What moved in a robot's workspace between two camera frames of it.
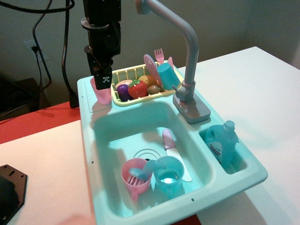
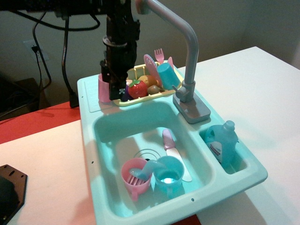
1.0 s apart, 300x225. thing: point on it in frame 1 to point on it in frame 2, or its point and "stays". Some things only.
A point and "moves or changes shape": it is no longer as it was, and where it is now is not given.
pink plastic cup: x=103 y=95 moves or changes shape
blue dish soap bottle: x=221 y=140 stays
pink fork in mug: x=134 y=181 stays
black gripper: x=104 y=44 to x=121 y=54
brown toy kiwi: x=154 y=89 stays
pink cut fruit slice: x=126 y=82 stays
